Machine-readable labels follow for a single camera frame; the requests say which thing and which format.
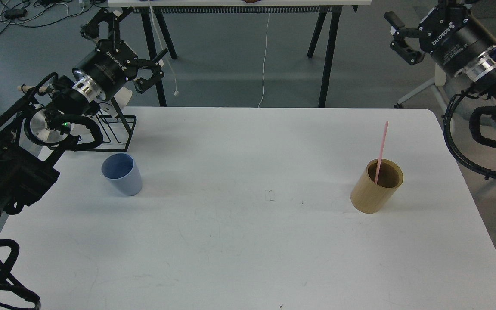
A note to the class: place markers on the bamboo cylindrical holder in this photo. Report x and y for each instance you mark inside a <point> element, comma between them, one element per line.
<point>376,186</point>

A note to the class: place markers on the grey office chair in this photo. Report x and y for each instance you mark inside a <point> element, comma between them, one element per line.
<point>430,95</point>

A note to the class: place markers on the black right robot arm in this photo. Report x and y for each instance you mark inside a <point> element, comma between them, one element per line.
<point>482,120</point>

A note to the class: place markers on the wooden rack handle rod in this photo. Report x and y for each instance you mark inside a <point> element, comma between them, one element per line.
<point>23,88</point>

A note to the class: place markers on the blue plastic cup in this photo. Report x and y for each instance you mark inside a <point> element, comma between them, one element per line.
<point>122,172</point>

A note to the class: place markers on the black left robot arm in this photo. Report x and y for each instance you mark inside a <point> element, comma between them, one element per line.
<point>61,114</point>

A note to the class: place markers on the background trestle table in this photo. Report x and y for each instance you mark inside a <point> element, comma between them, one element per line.
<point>230,53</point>

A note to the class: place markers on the white plate in rack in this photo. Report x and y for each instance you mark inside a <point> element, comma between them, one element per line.
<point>121,97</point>

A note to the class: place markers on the pink chopstick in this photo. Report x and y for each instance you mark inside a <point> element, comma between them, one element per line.
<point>380,154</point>

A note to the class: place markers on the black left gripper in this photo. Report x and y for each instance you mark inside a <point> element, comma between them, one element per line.
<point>103,64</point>

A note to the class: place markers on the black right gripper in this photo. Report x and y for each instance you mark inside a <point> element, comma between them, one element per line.
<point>455,39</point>

